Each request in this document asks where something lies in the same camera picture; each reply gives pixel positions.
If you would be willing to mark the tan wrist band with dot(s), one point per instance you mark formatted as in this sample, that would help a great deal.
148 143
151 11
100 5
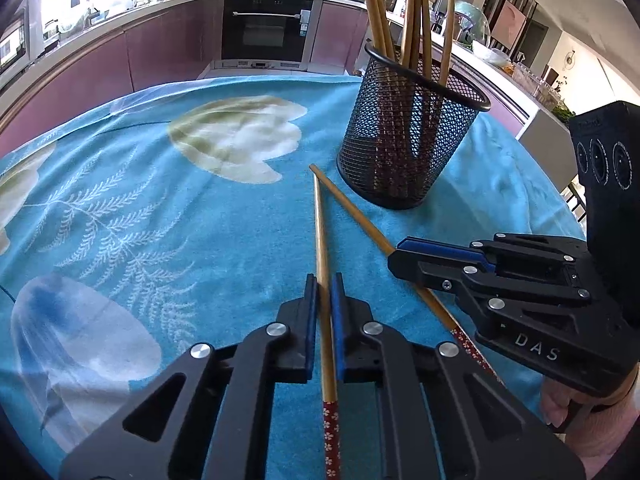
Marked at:
625 387

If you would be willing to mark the white bowl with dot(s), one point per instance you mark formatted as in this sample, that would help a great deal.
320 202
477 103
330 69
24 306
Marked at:
492 54

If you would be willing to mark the green leafy vegetables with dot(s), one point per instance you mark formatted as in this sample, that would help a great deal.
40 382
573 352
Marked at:
564 111

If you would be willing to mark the black built-in oven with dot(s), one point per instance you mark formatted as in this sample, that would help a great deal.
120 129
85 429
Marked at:
267 30

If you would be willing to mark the silver microwave oven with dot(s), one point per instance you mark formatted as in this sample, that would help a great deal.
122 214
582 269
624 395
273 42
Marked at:
12 45

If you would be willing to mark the blue floral tablecloth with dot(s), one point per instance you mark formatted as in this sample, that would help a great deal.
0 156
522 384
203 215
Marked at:
150 185

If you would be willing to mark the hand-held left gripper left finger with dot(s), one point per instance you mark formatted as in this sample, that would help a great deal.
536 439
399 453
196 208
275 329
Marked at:
311 320

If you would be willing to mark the clear dome food cover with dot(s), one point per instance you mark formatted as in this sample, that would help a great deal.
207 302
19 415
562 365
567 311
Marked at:
475 17

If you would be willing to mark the brown picture board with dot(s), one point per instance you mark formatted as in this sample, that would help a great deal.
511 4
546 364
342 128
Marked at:
514 21

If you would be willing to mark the red-patterned wooden chopstick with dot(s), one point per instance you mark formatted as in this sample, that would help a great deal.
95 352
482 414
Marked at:
350 205
322 260

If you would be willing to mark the clear plastic container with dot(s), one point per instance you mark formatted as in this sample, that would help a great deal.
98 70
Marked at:
532 82

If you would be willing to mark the person's right hand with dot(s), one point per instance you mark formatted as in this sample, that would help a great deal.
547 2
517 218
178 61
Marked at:
554 402

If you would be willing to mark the bundle of wooden chopsticks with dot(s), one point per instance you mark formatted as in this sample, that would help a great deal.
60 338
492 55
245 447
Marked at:
410 15

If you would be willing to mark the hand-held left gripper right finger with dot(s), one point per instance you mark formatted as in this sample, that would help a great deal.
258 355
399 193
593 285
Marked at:
338 325

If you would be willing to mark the black mesh utensil holder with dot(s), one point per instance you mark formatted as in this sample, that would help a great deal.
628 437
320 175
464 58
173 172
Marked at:
400 160

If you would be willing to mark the wooden chair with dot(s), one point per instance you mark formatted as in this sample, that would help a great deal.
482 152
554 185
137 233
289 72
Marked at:
579 202

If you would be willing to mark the white counter end panel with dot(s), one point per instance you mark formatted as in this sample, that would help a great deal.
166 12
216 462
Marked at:
547 150

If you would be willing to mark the purple kitchen cabinet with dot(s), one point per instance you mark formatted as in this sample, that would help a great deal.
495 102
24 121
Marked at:
335 35
125 55

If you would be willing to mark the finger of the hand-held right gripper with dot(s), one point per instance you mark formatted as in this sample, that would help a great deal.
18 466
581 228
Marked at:
440 248
430 272

